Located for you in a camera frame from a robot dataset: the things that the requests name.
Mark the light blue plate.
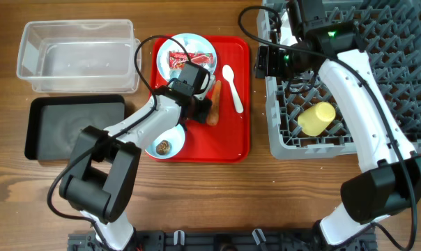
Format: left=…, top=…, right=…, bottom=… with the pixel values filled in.
left=156, top=33, right=217, bottom=81

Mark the white plastic spoon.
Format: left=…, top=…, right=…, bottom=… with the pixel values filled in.
left=222, top=65, right=244, bottom=114

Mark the red snack wrapper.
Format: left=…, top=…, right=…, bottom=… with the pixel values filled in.
left=168, top=52, right=214, bottom=70

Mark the black tray bin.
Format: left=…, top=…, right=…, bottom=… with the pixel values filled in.
left=24, top=94, right=125, bottom=160

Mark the brown food scrap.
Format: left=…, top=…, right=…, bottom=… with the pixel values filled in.
left=155, top=140, right=171, bottom=155

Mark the yellow plastic cup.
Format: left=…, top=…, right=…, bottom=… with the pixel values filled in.
left=298, top=102, right=336, bottom=137

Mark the clear plastic bin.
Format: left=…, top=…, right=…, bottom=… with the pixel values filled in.
left=16, top=19, right=141, bottom=93

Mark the orange carrot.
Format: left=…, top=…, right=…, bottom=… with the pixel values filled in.
left=206, top=80, right=222, bottom=126

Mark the grey-blue dishwasher rack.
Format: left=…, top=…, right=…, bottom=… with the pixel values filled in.
left=266, top=0, right=421, bottom=160

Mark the light blue small bowl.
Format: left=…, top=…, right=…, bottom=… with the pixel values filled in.
left=145, top=124, right=185, bottom=160

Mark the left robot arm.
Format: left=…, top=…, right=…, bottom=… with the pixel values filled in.
left=47, top=59, right=215, bottom=250

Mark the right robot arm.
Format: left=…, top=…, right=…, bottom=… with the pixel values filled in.
left=254, top=1, right=421, bottom=250

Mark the red plastic tray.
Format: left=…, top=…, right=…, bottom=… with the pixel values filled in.
left=166, top=36, right=250, bottom=163

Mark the white tissue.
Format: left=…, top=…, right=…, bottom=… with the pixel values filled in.
left=168, top=38, right=209, bottom=53

